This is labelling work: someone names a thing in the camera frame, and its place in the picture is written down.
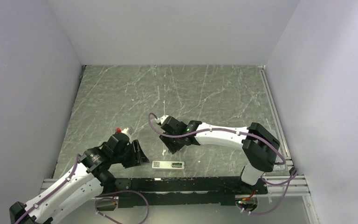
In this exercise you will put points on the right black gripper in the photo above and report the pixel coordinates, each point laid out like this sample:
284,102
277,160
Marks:
172,147

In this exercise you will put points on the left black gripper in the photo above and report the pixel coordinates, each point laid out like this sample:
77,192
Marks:
137,157

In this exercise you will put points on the white remote control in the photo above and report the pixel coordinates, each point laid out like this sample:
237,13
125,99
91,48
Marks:
166,165

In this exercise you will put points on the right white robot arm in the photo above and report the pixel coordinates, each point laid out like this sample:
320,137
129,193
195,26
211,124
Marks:
258,144

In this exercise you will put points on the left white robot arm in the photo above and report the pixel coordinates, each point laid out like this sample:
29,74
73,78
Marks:
88,178

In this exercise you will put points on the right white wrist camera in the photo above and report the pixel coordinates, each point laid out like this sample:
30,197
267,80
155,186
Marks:
160,121

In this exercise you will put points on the aluminium rail right edge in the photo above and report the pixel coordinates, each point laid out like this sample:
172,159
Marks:
280,133

